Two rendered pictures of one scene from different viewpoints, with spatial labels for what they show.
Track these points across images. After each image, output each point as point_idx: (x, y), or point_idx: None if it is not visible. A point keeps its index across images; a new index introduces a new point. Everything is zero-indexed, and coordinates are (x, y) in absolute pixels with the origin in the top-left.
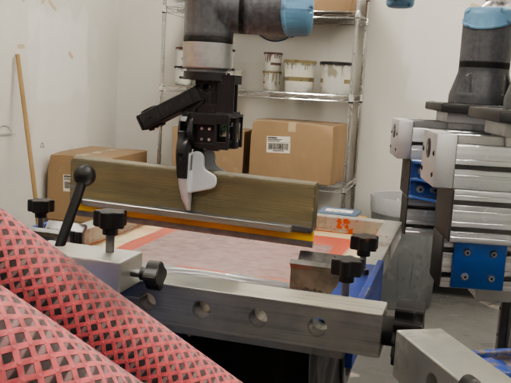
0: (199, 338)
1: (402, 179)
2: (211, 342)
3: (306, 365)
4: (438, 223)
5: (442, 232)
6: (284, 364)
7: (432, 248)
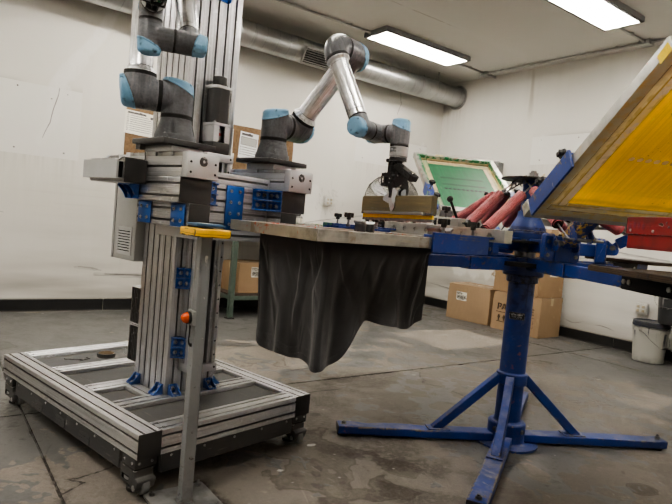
0: (310, 319)
1: (187, 194)
2: (305, 318)
3: (270, 312)
4: (288, 209)
5: (296, 212)
6: (276, 317)
7: (281, 222)
